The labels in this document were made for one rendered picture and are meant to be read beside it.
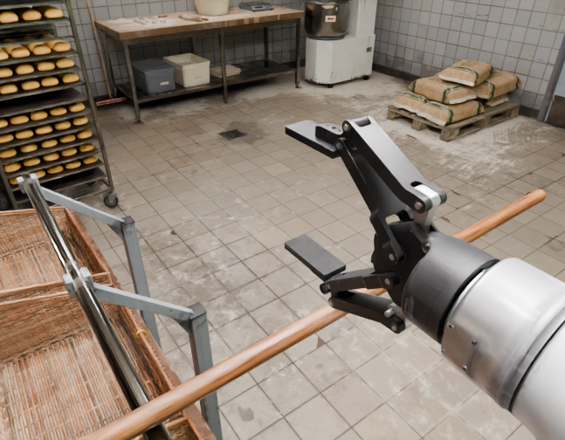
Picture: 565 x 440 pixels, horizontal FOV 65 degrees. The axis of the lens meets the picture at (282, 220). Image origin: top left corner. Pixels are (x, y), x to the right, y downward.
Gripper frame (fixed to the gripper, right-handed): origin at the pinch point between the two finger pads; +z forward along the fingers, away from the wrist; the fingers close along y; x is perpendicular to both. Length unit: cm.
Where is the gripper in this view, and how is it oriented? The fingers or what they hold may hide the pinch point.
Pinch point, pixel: (301, 192)
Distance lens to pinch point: 46.1
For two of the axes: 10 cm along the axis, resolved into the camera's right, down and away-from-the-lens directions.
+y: 0.0, 8.4, 5.5
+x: 8.1, -3.2, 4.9
